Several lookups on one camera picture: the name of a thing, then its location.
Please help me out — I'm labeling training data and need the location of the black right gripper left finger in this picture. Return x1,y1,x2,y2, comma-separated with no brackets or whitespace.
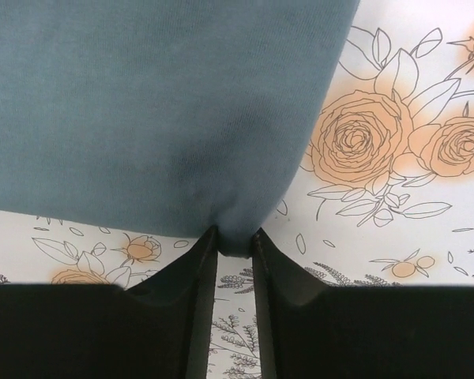
0,228,218,378

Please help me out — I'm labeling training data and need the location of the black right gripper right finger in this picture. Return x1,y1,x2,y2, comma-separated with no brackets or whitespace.
251,231,474,378

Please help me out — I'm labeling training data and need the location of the floral patterned table mat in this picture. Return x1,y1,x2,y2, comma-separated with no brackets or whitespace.
0,1,474,378

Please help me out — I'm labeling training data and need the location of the blue-grey t-shirt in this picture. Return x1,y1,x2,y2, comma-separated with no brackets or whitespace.
0,1,359,257

